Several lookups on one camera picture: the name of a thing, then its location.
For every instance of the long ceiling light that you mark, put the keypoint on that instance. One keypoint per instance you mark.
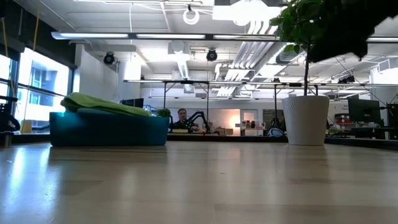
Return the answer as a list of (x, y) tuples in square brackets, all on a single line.
[(168, 36)]

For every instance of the white round background object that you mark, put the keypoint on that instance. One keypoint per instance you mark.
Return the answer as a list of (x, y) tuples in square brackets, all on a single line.
[(275, 132)]

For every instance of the small green background plant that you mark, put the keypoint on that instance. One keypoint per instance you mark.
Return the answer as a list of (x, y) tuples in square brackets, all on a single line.
[(163, 112)]

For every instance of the darker green microfiber towel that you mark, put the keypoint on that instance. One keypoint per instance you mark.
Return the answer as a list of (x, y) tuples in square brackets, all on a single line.
[(102, 104)]

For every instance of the teal plastic bin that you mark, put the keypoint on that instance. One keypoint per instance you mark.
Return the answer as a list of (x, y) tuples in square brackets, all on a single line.
[(109, 130)]

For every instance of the green plant in white pot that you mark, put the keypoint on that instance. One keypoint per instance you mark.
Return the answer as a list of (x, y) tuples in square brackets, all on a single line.
[(306, 121)]

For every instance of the person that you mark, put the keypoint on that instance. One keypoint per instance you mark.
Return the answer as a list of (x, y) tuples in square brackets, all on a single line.
[(182, 119)]

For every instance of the round black wall device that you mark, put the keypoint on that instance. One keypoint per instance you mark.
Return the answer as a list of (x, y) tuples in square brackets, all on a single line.
[(109, 58)]

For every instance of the black background robot arm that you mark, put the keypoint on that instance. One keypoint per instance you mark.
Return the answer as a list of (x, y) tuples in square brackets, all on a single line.
[(199, 116)]

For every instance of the round black ceiling device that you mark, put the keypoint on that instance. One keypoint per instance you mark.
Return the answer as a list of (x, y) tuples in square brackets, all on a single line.
[(211, 55)]

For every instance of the large black background monitor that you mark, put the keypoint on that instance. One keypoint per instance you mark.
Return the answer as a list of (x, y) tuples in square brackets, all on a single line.
[(363, 110)]

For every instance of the black background table frame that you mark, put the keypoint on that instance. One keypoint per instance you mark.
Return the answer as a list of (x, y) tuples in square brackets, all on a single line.
[(186, 82)]

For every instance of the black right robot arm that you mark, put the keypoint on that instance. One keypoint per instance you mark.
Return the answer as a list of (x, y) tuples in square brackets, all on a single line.
[(348, 25)]

